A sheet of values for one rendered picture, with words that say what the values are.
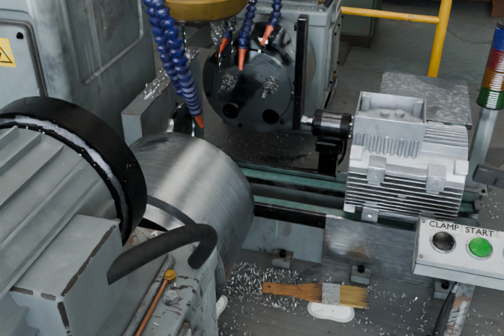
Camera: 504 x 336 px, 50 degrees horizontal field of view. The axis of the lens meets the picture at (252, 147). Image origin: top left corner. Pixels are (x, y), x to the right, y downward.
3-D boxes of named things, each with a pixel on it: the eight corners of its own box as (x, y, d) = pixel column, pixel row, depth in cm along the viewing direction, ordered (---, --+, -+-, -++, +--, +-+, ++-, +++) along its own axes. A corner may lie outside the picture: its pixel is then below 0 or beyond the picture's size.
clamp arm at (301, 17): (289, 130, 120) (293, 18, 106) (292, 123, 122) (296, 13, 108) (304, 132, 119) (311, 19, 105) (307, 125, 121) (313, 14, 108)
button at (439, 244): (430, 252, 79) (432, 247, 78) (431, 234, 81) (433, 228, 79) (451, 256, 78) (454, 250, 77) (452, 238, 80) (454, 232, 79)
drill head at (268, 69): (191, 143, 130) (184, 45, 116) (240, 73, 163) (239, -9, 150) (293, 159, 124) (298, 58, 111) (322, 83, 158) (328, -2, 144)
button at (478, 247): (466, 259, 78) (469, 253, 77) (466, 240, 80) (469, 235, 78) (488, 262, 77) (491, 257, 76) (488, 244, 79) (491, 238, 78)
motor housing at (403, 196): (340, 230, 103) (349, 145, 93) (351, 174, 118) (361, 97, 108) (450, 250, 98) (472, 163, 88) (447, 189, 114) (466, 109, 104)
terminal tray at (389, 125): (350, 151, 98) (354, 116, 94) (356, 123, 107) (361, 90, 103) (418, 160, 95) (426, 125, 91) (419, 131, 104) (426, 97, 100)
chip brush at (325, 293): (261, 298, 104) (261, 295, 104) (264, 279, 108) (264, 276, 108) (369, 310, 102) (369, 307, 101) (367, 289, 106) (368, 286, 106)
